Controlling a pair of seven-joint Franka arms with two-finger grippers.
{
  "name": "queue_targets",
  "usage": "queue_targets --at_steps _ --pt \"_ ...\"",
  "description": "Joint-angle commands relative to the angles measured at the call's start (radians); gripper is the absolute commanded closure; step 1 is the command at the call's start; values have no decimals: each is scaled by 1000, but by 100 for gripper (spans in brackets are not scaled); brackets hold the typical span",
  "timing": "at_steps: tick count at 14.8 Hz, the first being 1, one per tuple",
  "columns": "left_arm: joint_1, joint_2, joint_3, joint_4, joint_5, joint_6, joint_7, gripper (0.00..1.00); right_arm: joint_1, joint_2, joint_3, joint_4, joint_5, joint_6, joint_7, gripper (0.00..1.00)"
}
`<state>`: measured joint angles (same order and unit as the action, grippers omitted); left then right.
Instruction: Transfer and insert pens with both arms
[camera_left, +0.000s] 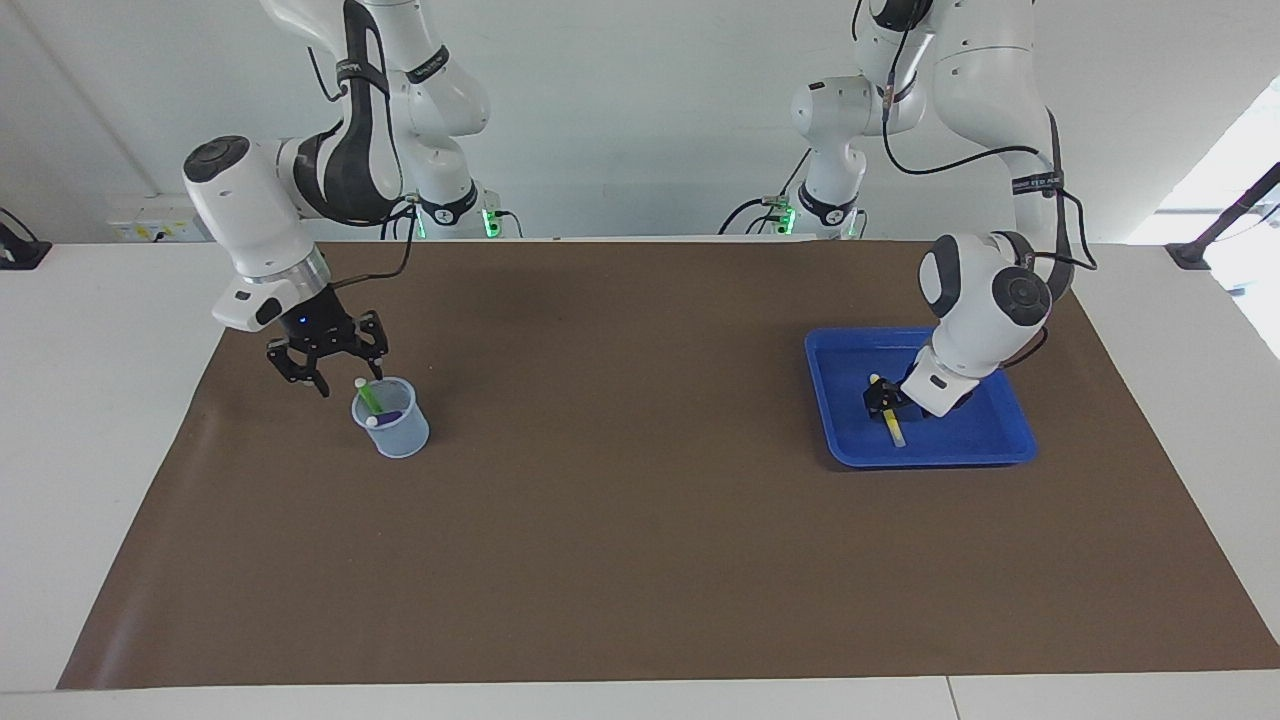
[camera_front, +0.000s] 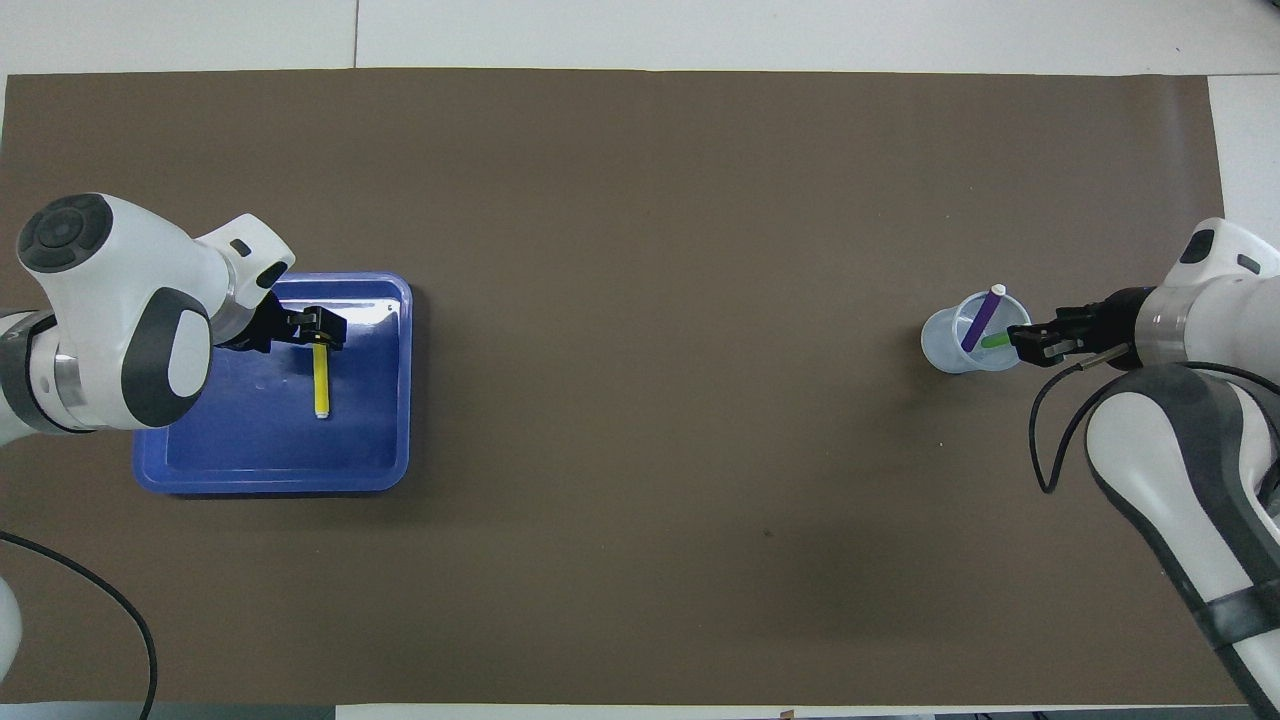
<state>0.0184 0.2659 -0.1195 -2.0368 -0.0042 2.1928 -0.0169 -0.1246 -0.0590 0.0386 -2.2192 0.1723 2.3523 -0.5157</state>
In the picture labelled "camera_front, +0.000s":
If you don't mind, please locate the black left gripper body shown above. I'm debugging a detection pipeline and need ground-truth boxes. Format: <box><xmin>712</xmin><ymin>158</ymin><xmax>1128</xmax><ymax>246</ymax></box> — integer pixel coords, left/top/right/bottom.
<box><xmin>222</xmin><ymin>290</ymin><xmax>302</xmax><ymax>354</ymax></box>

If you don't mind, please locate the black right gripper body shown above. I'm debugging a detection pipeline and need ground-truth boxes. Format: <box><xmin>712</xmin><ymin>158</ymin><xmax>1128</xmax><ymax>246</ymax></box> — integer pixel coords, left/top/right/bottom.
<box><xmin>1078</xmin><ymin>287</ymin><xmax>1161</xmax><ymax>366</ymax></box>

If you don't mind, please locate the purple marker pen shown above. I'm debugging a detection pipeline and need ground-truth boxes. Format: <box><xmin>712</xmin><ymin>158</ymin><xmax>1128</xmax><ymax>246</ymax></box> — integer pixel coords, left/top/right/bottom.
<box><xmin>960</xmin><ymin>284</ymin><xmax>1007</xmax><ymax>353</ymax></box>

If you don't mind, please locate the translucent plastic cup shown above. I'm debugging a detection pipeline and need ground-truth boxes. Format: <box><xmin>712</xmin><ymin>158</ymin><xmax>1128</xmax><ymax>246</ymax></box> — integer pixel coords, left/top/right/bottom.
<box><xmin>920</xmin><ymin>290</ymin><xmax>1031</xmax><ymax>375</ymax></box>

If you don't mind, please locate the blue plastic tray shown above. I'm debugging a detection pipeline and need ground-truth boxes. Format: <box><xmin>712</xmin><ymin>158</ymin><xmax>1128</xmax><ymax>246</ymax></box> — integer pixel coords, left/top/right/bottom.
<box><xmin>132</xmin><ymin>271</ymin><xmax>414</xmax><ymax>496</ymax></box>

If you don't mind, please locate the brown table mat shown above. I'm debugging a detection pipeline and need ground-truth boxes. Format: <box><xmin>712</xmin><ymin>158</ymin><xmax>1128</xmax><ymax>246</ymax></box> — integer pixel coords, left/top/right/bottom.
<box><xmin>0</xmin><ymin>68</ymin><xmax>1276</xmax><ymax>706</ymax></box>

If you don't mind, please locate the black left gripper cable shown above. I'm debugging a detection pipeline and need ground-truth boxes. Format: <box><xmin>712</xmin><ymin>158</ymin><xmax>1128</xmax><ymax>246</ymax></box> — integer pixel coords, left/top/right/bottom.
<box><xmin>0</xmin><ymin>530</ymin><xmax>159</xmax><ymax>720</ymax></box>

